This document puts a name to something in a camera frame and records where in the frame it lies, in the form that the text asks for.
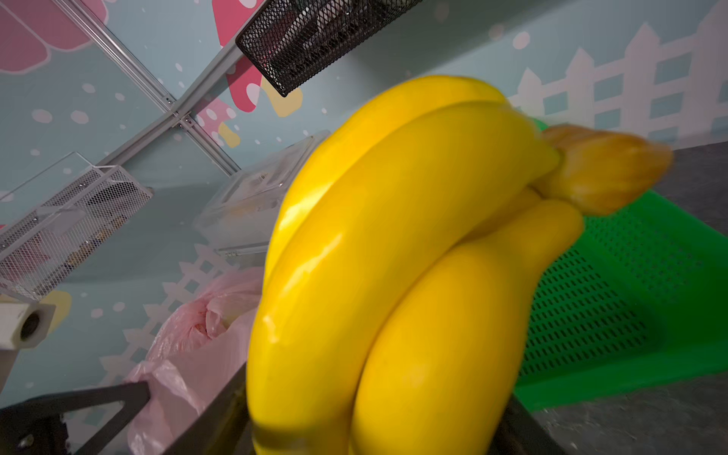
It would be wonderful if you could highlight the pink plastic bags pile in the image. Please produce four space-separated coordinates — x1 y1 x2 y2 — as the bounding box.
125 267 264 454

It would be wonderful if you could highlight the green plastic basket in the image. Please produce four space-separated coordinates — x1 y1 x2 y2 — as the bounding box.
515 121 727 410

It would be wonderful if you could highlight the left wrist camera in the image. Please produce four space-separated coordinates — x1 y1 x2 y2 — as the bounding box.
1 301 55 389

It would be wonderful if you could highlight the clear plastic storage box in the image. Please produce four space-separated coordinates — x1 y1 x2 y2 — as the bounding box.
193 130 330 257

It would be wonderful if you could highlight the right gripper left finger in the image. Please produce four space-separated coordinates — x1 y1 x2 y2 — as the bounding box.
164 365 253 454

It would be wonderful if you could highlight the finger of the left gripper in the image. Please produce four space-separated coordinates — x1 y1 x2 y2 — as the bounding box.
1 382 151 454

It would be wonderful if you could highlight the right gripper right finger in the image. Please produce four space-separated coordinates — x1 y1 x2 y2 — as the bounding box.
488 395 566 455

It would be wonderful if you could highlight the black wire mesh basket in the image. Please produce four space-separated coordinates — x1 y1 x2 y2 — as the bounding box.
235 0 417 97

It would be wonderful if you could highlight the white wire mesh basket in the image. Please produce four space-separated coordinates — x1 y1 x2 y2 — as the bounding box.
1 152 155 303

